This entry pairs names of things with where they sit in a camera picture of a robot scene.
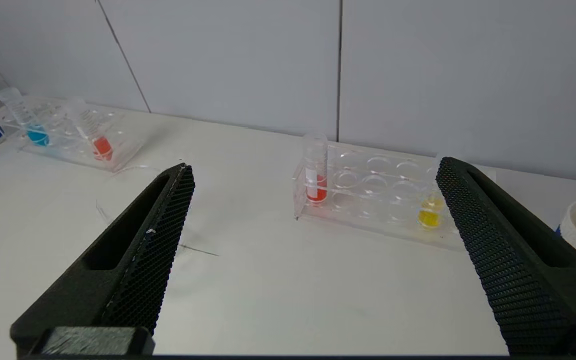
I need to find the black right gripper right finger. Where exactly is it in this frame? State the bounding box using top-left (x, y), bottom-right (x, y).
top-left (435, 157), bottom-right (576, 357)

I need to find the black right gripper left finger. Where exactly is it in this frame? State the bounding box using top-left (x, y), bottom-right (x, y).
top-left (10, 163), bottom-right (196, 357)

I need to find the red pigment test tube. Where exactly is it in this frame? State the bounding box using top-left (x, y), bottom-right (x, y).
top-left (302, 132), bottom-right (330, 205)
top-left (68, 97), bottom-right (115, 162)

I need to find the yellow pigment test tube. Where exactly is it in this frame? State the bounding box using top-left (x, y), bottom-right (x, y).
top-left (416, 190), bottom-right (447, 231)

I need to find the clear acrylic test tube rack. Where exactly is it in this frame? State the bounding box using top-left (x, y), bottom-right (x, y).
top-left (0, 95), bottom-right (147, 174)
top-left (292, 141), bottom-right (497, 251)

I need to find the blue pigment test tube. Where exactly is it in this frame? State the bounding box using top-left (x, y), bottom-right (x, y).
top-left (0, 87), bottom-right (51, 148)

